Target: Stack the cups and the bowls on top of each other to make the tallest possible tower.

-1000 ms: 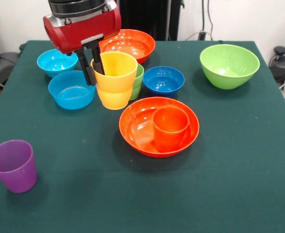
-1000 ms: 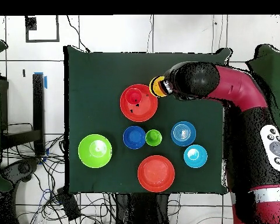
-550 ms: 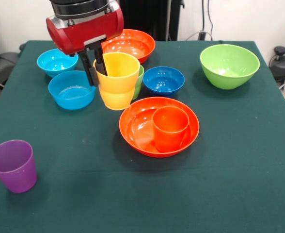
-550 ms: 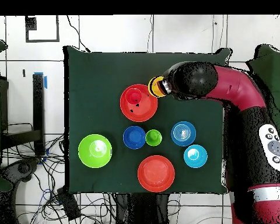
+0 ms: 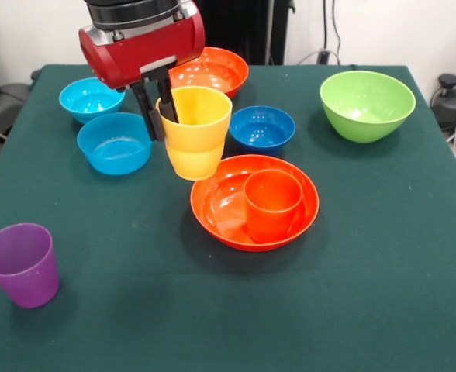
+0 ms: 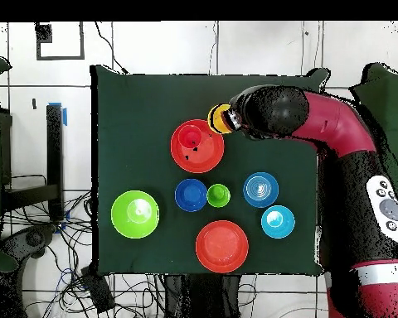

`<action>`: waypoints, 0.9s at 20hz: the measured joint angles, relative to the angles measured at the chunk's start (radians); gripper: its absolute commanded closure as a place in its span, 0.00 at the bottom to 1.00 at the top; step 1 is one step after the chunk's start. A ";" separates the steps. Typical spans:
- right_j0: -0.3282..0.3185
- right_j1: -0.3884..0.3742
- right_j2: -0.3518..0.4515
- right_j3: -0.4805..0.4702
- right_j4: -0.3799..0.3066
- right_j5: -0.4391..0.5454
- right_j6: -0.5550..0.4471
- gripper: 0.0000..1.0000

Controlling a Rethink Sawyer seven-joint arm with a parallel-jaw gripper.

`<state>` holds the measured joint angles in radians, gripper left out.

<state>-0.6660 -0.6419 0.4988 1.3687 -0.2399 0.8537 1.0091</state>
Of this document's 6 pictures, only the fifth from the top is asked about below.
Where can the grey pedestal foot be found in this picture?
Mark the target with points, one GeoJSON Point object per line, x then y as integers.
{"type": "Point", "coordinates": [7, 106]}
{"type": "Point", "coordinates": [454, 100]}

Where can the light blue plastic bowl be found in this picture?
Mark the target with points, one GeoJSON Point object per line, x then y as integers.
{"type": "Point", "coordinates": [88, 100]}

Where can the yellow plastic cup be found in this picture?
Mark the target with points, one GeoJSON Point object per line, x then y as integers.
{"type": "Point", "coordinates": [197, 151]}

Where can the dark green tablecloth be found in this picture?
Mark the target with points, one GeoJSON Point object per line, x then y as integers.
{"type": "Point", "coordinates": [228, 310]}

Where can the green plastic bowl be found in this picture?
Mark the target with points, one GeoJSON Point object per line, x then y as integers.
{"type": "Point", "coordinates": [367, 100]}

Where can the dark blue plastic bowl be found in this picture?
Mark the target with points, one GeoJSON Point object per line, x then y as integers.
{"type": "Point", "coordinates": [262, 135]}

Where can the orange plastic bowl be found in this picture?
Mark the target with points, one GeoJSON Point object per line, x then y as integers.
{"type": "Point", "coordinates": [220, 73]}
{"type": "Point", "coordinates": [216, 209]}

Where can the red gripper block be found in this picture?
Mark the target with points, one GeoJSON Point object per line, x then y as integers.
{"type": "Point", "coordinates": [142, 54]}

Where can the purple plastic cup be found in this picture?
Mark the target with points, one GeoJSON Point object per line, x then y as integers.
{"type": "Point", "coordinates": [26, 279]}

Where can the black power plug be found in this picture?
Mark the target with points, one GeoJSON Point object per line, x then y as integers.
{"type": "Point", "coordinates": [323, 57]}

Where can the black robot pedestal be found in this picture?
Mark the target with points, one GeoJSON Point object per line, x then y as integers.
{"type": "Point", "coordinates": [251, 31]}

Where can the blue ribbed plastic bowl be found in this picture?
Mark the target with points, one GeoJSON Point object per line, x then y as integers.
{"type": "Point", "coordinates": [115, 155]}

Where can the orange plastic cup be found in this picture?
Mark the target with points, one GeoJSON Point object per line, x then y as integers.
{"type": "Point", "coordinates": [270, 217]}

